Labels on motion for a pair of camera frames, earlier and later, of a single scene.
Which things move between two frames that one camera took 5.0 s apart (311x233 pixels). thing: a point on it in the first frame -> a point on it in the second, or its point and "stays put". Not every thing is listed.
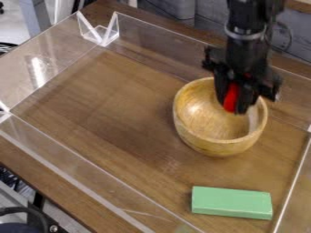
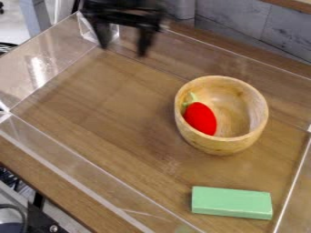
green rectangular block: x=231 y=202 stays put
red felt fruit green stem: x=231 y=97 -> x=199 y=116
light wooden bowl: x=212 y=130 stays put
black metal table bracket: x=33 y=226 stays put
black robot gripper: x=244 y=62 -> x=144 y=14
